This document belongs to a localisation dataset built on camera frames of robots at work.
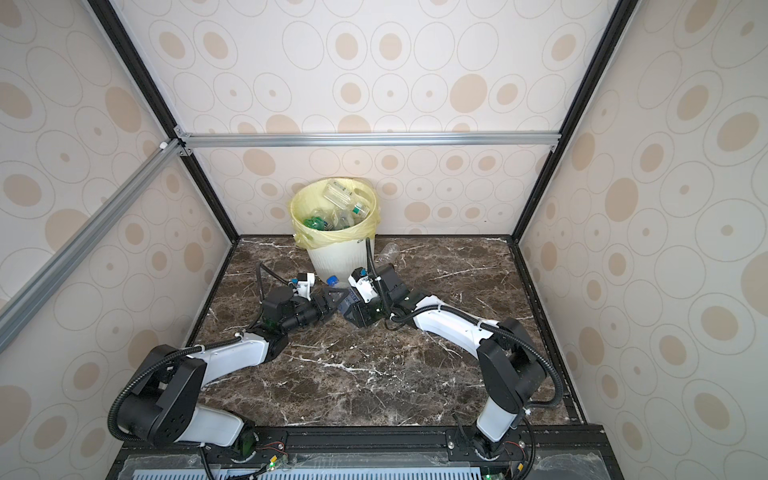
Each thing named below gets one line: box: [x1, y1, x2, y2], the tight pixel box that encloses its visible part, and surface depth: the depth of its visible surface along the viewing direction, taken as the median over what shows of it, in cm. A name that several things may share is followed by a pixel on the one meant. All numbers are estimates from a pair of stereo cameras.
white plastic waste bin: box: [306, 238, 368, 285], surface depth 90 cm
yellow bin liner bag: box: [290, 178, 381, 250], surface depth 89 cm
